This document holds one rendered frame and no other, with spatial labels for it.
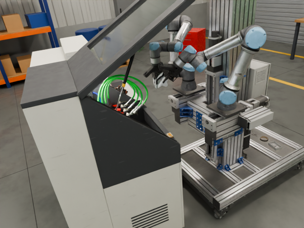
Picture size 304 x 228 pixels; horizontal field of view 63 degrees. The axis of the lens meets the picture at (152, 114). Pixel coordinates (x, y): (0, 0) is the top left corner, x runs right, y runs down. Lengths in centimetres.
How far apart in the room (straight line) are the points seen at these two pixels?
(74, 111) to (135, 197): 81
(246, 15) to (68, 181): 172
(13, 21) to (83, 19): 226
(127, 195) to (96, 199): 22
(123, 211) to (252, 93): 147
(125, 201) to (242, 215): 119
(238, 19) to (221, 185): 147
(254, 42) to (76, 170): 133
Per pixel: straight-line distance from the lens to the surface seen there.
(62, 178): 162
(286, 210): 273
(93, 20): 835
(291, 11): 813
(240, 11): 207
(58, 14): 810
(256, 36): 166
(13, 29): 683
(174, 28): 227
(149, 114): 214
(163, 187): 192
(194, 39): 585
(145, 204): 196
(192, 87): 231
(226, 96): 178
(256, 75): 232
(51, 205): 296
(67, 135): 146
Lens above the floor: 197
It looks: 29 degrees down
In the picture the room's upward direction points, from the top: 6 degrees counter-clockwise
